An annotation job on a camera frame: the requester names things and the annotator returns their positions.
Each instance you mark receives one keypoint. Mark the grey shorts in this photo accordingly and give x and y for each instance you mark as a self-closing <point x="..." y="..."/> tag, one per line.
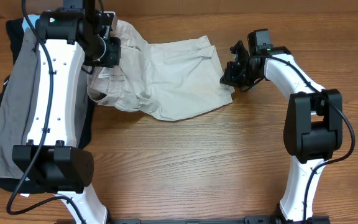
<point x="18" y="104"/>

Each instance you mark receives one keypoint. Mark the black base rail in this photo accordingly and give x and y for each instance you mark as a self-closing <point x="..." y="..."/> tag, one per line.
<point x="246" y="220"/>

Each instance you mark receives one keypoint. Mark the beige cotton shorts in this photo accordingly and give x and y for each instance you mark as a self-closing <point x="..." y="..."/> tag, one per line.
<point x="169" y="81"/>

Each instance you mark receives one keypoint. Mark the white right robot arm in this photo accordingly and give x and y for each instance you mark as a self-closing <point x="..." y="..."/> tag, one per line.
<point x="313" y="123"/>

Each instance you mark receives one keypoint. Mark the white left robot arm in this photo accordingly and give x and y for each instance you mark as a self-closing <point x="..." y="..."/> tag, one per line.
<point x="73" y="39"/>

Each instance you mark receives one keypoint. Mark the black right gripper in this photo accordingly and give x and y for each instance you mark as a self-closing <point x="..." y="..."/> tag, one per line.
<point x="229" y="78"/>

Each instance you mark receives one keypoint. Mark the light blue garment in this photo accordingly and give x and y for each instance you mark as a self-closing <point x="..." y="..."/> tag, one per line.
<point x="33" y="19"/>

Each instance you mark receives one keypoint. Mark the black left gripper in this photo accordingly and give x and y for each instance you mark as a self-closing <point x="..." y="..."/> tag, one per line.
<point x="114" y="58"/>

